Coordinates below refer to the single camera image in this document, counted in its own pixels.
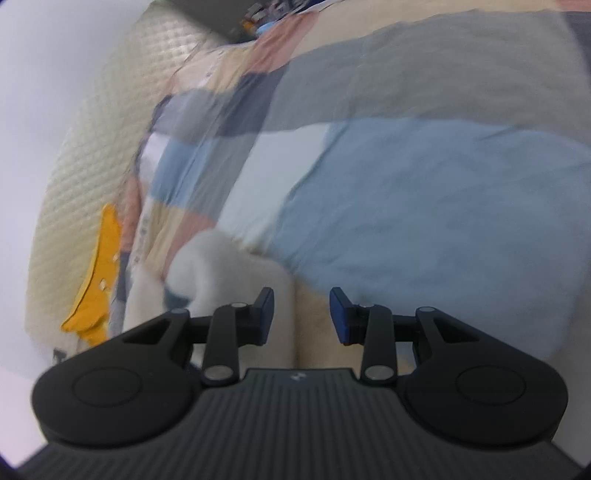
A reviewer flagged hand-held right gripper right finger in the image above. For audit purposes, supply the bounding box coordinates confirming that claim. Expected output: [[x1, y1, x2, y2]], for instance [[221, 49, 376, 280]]
[[329, 287, 469, 387]]

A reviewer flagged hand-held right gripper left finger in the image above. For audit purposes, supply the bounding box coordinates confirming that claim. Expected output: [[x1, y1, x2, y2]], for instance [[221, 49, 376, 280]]
[[121, 287, 276, 387]]

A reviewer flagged striped fluffy sweater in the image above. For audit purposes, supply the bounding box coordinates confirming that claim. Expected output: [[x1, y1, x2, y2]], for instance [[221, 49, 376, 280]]
[[121, 230, 296, 370]]

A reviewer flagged yellow garment with buttons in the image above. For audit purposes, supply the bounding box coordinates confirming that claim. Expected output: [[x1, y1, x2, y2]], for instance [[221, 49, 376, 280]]
[[61, 204, 123, 347]]

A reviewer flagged patchwork bed cover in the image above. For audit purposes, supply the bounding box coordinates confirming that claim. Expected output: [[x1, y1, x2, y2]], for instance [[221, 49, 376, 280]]
[[117, 0, 591, 370]]

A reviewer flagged cream quilted headboard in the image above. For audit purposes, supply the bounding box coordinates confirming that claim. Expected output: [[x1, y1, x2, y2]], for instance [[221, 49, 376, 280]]
[[28, 7, 232, 352]]

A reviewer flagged grey desk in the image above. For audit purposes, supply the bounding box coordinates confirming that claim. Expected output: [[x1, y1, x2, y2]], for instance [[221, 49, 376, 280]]
[[154, 0, 259, 44]]

